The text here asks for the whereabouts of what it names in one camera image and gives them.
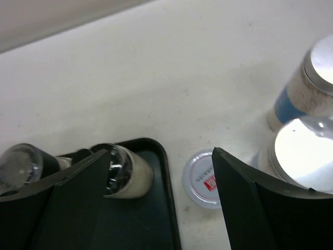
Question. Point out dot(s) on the black top grinder bottle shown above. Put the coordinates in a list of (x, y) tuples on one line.
[(129, 175)]

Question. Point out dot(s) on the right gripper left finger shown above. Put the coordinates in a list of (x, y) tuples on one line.
[(58, 211)]

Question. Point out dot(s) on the silver lid shaker blue label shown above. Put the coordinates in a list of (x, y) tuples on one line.
[(309, 90)]

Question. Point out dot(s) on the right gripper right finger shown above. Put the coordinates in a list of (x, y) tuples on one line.
[(263, 212)]

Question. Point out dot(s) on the white lid jar red label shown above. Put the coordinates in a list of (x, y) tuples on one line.
[(199, 182)]

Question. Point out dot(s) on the black plastic tray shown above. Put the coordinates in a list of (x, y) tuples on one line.
[(148, 222)]

